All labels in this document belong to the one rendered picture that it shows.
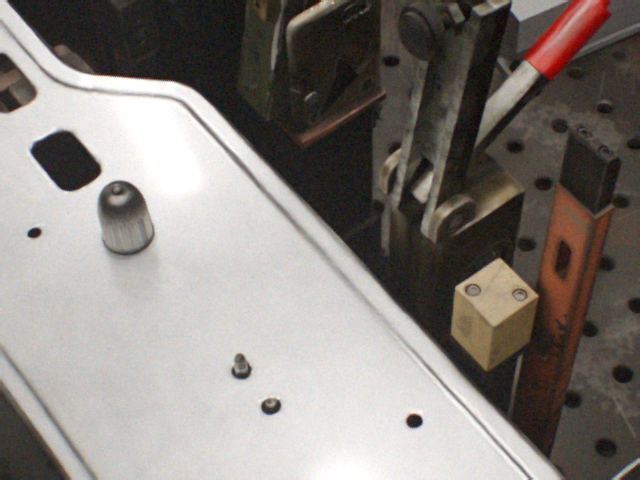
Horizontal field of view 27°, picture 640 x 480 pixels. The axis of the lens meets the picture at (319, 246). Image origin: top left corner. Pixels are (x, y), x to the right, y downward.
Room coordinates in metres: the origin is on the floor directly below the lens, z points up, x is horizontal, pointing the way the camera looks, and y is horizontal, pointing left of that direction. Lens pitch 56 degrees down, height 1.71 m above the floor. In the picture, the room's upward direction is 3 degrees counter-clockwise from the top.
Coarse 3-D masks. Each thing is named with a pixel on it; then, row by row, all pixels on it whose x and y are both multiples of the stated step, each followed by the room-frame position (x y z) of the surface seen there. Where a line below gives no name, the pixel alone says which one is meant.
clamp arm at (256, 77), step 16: (256, 0) 0.62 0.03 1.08; (272, 0) 0.62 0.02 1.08; (288, 0) 0.61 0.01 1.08; (304, 0) 0.62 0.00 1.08; (256, 16) 0.63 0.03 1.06; (272, 16) 0.61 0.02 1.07; (288, 16) 0.61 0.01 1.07; (256, 32) 0.62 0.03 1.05; (272, 32) 0.61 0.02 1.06; (256, 48) 0.62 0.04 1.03; (272, 48) 0.61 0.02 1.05; (240, 64) 0.63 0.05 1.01; (256, 64) 0.62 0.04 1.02; (272, 64) 0.61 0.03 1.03; (240, 80) 0.63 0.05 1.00; (256, 80) 0.61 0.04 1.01; (272, 80) 0.60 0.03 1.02; (288, 80) 0.61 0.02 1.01; (256, 96) 0.61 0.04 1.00; (272, 96) 0.60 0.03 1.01; (288, 96) 0.61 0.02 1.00; (272, 112) 0.60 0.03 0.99
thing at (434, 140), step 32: (448, 0) 0.49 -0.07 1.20; (480, 0) 0.48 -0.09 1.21; (512, 0) 0.50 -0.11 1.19; (416, 32) 0.46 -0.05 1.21; (448, 32) 0.47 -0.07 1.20; (480, 32) 0.47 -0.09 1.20; (448, 64) 0.49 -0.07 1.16; (480, 64) 0.47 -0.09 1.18; (416, 96) 0.49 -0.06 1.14; (448, 96) 0.48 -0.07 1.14; (480, 96) 0.47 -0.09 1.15; (416, 128) 0.48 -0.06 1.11; (448, 128) 0.46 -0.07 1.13; (416, 160) 0.48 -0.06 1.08; (448, 160) 0.46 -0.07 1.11; (448, 192) 0.46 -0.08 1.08
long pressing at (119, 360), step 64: (0, 0) 0.71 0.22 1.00; (64, 64) 0.64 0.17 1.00; (0, 128) 0.59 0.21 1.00; (64, 128) 0.59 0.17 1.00; (128, 128) 0.59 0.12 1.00; (192, 128) 0.58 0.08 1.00; (0, 192) 0.54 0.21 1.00; (64, 192) 0.53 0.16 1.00; (192, 192) 0.53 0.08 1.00; (256, 192) 0.53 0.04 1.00; (0, 256) 0.49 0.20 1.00; (64, 256) 0.48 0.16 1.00; (128, 256) 0.48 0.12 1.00; (192, 256) 0.48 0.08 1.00; (256, 256) 0.48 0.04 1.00; (320, 256) 0.47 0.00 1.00; (0, 320) 0.44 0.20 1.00; (64, 320) 0.44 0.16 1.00; (128, 320) 0.43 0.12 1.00; (192, 320) 0.43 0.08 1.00; (256, 320) 0.43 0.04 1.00; (320, 320) 0.43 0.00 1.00; (384, 320) 0.42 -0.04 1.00; (0, 384) 0.40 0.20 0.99; (64, 384) 0.39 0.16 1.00; (128, 384) 0.39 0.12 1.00; (192, 384) 0.39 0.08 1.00; (256, 384) 0.38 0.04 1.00; (320, 384) 0.38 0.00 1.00; (384, 384) 0.38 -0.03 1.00; (448, 384) 0.38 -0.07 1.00; (64, 448) 0.35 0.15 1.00; (128, 448) 0.35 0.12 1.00; (192, 448) 0.35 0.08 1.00; (256, 448) 0.34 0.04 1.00; (320, 448) 0.34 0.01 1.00; (384, 448) 0.34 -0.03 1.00; (448, 448) 0.34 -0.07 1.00; (512, 448) 0.33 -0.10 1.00
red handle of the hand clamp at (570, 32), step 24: (576, 0) 0.54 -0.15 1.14; (600, 0) 0.54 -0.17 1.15; (576, 24) 0.53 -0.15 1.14; (600, 24) 0.53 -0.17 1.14; (552, 48) 0.52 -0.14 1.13; (576, 48) 0.52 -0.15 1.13; (528, 72) 0.51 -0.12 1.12; (552, 72) 0.51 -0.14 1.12; (504, 96) 0.51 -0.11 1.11; (528, 96) 0.51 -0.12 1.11; (504, 120) 0.50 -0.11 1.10; (480, 144) 0.49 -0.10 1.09; (432, 168) 0.48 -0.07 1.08
